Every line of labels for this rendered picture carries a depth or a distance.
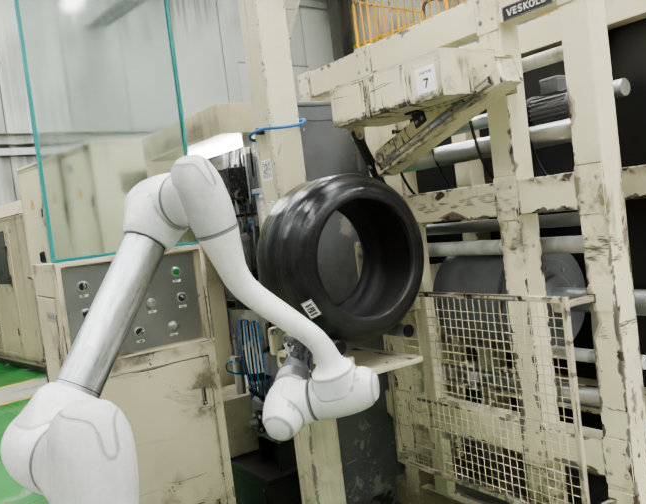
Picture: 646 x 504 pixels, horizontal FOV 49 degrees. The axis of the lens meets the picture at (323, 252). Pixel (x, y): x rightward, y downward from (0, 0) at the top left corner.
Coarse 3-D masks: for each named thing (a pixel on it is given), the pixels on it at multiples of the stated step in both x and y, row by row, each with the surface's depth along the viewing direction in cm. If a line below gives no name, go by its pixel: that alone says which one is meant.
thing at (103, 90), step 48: (48, 0) 244; (96, 0) 253; (144, 0) 263; (48, 48) 244; (96, 48) 253; (144, 48) 262; (48, 96) 244; (96, 96) 252; (144, 96) 262; (48, 144) 243; (96, 144) 252; (144, 144) 262; (48, 192) 243; (96, 192) 252; (48, 240) 244; (96, 240) 251; (192, 240) 271
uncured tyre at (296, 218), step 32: (288, 192) 236; (320, 192) 221; (352, 192) 224; (384, 192) 231; (288, 224) 218; (320, 224) 217; (352, 224) 259; (384, 224) 257; (416, 224) 239; (256, 256) 233; (288, 256) 215; (384, 256) 260; (416, 256) 237; (288, 288) 217; (320, 288) 217; (384, 288) 258; (416, 288) 238; (320, 320) 219; (352, 320) 223; (384, 320) 230
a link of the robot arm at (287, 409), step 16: (288, 384) 173; (304, 384) 171; (272, 400) 169; (288, 400) 168; (304, 400) 168; (272, 416) 166; (288, 416) 166; (304, 416) 169; (272, 432) 167; (288, 432) 166
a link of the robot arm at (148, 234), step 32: (128, 224) 164; (160, 224) 163; (128, 256) 161; (160, 256) 165; (128, 288) 158; (96, 320) 154; (128, 320) 158; (96, 352) 152; (64, 384) 149; (96, 384) 151; (32, 416) 144; (0, 448) 148; (32, 448) 137; (32, 480) 137
